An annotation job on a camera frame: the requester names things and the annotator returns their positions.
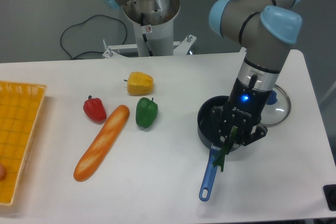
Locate black pot blue handle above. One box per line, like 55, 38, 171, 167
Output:
197, 95, 239, 201

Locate black corner device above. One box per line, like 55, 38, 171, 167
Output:
323, 184, 336, 211

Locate green bell pepper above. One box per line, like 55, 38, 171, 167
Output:
135, 98, 159, 129

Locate glass lid blue knob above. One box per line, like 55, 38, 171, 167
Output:
261, 85, 291, 127

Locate green onion bunch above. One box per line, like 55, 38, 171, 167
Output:
212, 126, 238, 172

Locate brown egg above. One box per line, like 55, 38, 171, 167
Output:
0, 163, 6, 180

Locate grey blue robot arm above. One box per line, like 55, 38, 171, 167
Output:
105, 0, 302, 150

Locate yellow bell pepper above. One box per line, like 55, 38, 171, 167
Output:
124, 72, 154, 96

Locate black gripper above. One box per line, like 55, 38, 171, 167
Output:
210, 77, 268, 146

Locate orange baguette bread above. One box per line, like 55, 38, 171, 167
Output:
73, 104, 130, 182

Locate black floor cable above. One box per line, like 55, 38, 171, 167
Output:
60, 14, 128, 60

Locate yellow woven basket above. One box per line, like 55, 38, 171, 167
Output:
1, 81, 47, 206

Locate red bell pepper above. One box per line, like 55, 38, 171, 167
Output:
83, 95, 107, 123

